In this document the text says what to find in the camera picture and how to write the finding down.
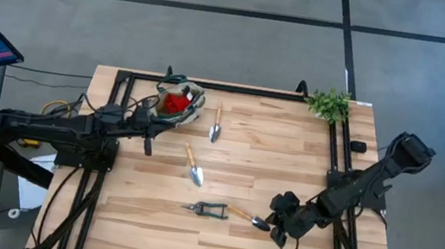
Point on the white paper sheet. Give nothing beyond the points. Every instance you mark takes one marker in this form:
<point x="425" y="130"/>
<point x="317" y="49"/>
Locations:
<point x="31" y="193"/>

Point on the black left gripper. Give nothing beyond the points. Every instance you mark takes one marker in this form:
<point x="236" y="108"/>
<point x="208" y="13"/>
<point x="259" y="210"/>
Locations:
<point x="149" y="120"/>

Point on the beige gardening bag green trim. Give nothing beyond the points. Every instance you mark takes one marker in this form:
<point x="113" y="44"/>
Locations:
<point x="190" y="112"/>

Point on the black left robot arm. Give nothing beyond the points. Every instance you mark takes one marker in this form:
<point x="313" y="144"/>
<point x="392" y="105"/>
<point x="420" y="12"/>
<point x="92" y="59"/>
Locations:
<point x="52" y="127"/>

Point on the yellow tool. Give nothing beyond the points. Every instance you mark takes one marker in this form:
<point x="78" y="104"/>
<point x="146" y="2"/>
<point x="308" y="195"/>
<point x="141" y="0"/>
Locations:
<point x="30" y="143"/>

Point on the small black box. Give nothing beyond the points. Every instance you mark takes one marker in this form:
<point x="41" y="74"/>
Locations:
<point x="358" y="146"/>

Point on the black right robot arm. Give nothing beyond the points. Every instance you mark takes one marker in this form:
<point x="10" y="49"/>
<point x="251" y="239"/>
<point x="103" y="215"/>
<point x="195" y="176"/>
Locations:
<point x="357" y="187"/>

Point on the red gardening gloves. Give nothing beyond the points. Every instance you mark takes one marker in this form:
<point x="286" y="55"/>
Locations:
<point x="175" y="104"/>

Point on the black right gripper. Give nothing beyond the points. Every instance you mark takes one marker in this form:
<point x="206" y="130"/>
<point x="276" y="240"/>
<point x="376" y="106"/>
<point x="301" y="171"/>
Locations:
<point x="301" y="218"/>

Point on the green plant in white pot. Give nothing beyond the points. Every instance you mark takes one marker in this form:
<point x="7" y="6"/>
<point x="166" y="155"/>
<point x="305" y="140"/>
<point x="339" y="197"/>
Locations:
<point x="329" y="106"/>

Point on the black aluminium table frame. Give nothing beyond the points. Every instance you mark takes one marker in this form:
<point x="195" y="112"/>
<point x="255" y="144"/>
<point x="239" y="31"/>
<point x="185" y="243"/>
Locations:
<point x="232" y="88"/>

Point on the white tape roll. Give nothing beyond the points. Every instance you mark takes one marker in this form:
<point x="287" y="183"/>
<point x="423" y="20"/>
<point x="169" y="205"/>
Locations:
<point x="10" y="213"/>

